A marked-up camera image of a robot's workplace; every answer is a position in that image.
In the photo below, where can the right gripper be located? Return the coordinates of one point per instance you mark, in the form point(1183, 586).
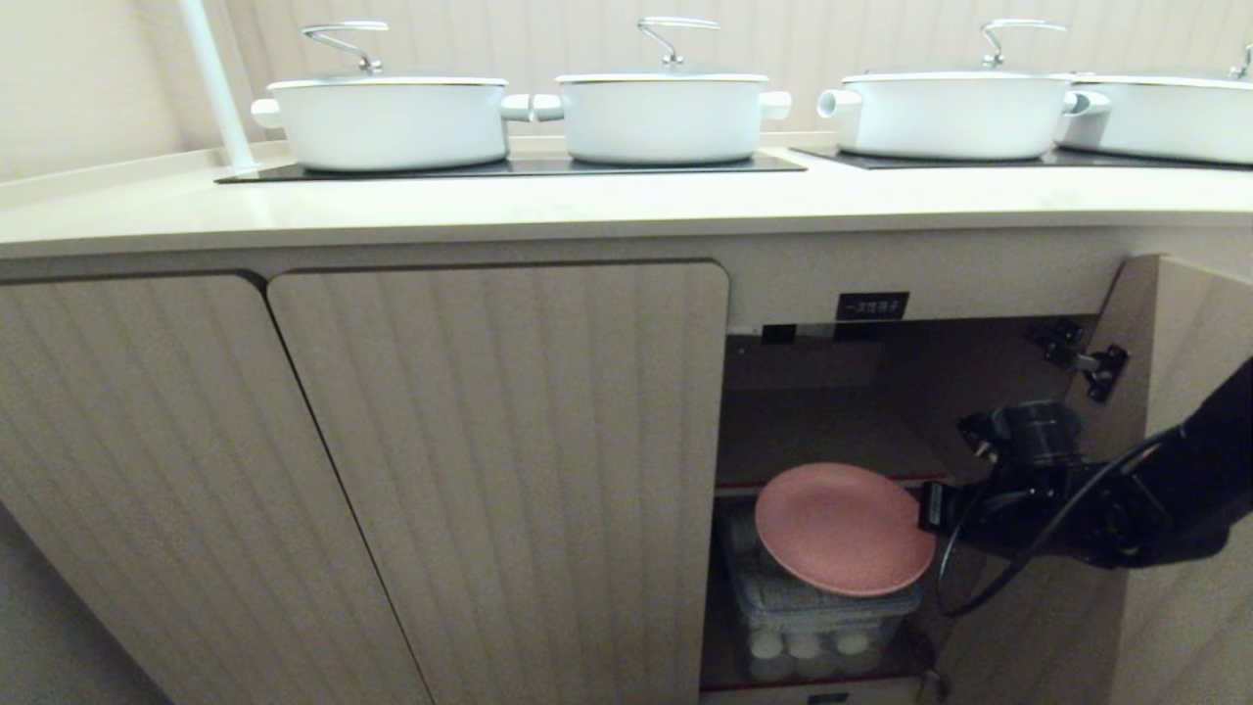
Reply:
point(1028, 514)

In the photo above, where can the metal door hinge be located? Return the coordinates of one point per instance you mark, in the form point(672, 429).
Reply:
point(1104, 364)

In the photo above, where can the black label plate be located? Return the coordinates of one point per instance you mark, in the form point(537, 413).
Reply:
point(871, 305)

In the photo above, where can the beige ribbed cabinet door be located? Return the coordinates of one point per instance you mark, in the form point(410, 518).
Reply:
point(166, 490)
point(529, 470)
point(1194, 323)

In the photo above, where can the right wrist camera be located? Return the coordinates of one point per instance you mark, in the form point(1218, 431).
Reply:
point(1038, 431)

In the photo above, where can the white pole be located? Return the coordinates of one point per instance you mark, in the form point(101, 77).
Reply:
point(217, 88)

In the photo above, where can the clear plastic storage box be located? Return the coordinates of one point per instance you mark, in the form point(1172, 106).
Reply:
point(783, 612)

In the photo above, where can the black induction cooktop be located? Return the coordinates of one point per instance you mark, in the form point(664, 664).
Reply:
point(1077, 159)
point(548, 167)

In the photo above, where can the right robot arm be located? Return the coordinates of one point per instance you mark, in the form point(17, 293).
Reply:
point(1199, 490)

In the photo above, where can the pink round plate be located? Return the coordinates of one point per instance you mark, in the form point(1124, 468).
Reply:
point(837, 529)

